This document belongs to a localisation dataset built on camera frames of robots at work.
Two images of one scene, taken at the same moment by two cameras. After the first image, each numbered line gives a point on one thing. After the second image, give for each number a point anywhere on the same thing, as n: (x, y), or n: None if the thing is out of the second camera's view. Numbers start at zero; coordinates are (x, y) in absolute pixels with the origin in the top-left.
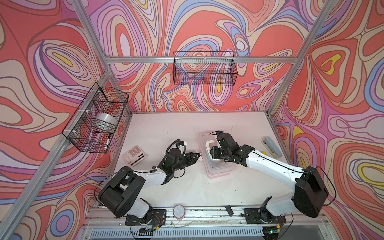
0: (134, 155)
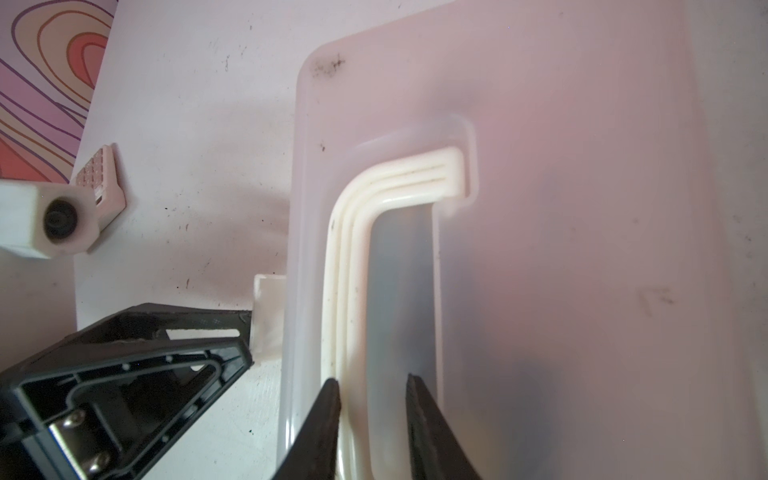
0: (99, 173)
